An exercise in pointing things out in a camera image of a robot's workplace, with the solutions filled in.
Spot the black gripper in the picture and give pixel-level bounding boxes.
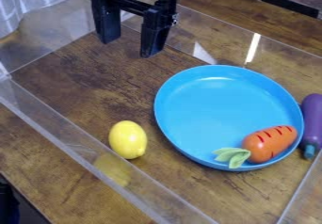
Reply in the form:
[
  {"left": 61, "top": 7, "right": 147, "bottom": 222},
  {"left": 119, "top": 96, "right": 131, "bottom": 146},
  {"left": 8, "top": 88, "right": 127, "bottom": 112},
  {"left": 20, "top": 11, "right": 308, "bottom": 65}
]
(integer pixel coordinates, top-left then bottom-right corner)
[{"left": 91, "top": 0, "right": 177, "bottom": 58}]

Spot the yellow toy lemon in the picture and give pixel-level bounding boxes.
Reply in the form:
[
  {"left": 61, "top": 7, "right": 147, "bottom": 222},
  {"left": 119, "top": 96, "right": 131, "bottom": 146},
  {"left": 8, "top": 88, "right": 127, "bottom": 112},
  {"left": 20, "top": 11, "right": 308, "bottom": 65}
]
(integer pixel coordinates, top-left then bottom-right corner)
[{"left": 108, "top": 120, "right": 147, "bottom": 159}]

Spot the blue plastic tray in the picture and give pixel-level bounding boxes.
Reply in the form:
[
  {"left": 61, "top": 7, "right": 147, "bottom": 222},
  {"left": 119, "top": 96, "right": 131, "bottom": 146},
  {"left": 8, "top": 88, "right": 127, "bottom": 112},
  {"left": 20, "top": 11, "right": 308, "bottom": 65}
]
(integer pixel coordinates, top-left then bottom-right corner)
[{"left": 153, "top": 65, "right": 304, "bottom": 170}]

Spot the orange toy carrot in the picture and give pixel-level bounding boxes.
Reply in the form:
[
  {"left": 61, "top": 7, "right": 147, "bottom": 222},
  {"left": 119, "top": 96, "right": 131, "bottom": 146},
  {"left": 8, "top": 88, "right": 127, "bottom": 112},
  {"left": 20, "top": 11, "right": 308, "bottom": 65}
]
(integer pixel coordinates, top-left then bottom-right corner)
[{"left": 213, "top": 125, "right": 298, "bottom": 169}]

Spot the purple toy eggplant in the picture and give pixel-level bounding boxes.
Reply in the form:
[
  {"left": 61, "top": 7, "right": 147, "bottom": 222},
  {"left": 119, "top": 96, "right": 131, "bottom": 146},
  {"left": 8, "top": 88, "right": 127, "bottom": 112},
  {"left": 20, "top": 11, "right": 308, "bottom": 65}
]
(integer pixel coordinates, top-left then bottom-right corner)
[{"left": 300, "top": 93, "right": 322, "bottom": 159}]

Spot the clear acrylic enclosure wall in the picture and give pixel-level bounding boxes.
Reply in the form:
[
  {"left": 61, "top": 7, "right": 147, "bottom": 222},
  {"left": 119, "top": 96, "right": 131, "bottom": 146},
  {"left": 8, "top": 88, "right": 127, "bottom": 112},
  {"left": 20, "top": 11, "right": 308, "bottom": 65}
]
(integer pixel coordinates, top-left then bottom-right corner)
[{"left": 0, "top": 0, "right": 322, "bottom": 224}]

